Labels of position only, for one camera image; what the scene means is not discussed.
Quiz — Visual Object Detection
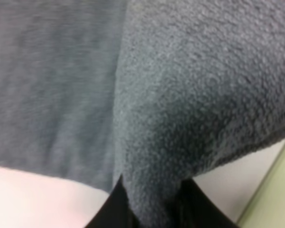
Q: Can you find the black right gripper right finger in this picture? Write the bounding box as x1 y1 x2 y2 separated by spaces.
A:
180 180 238 228

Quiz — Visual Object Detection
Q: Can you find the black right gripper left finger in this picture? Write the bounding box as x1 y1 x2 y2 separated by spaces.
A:
85 177 139 228

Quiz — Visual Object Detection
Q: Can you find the grey towel with orange pattern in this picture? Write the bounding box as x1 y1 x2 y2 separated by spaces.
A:
0 0 285 228

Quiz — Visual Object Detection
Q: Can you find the light green plastic tray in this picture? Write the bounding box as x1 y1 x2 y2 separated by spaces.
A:
238 146 285 228

